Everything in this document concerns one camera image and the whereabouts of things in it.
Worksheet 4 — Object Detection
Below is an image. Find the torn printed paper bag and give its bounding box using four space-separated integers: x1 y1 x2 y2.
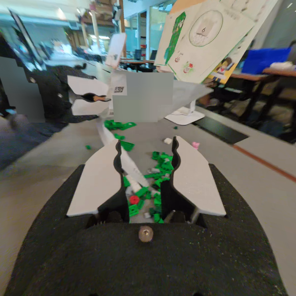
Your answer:
96 70 214 188

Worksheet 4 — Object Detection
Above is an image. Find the green brick plate assembly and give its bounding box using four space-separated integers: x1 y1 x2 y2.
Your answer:
104 120 137 130

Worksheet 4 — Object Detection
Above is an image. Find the long white brick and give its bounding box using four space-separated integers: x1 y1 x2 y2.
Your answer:
125 175 142 193

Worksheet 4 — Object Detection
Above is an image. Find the printed instruction booklet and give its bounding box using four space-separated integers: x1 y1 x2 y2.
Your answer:
154 0 280 84

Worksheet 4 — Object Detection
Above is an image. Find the brown table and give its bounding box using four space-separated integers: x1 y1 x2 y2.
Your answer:
228 68 296 130

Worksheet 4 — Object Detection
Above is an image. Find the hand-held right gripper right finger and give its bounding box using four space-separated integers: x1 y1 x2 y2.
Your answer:
160 136 226 223

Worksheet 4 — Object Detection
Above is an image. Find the pile of green toy bricks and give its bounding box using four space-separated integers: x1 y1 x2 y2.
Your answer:
124 151 174 223

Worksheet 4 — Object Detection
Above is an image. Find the white stand base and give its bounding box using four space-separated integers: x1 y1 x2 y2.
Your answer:
165 99 206 126

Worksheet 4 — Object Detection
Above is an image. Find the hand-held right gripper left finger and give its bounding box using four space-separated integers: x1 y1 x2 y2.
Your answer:
67 139 130 223

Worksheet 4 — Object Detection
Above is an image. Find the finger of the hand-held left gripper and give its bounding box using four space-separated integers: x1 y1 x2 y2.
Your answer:
72 97 112 116
67 75 111 100

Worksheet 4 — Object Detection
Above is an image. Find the blue storage bin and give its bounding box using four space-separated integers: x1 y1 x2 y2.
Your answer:
242 47 292 74

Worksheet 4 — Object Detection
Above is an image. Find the white paper card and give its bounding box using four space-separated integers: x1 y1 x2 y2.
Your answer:
105 32 127 69

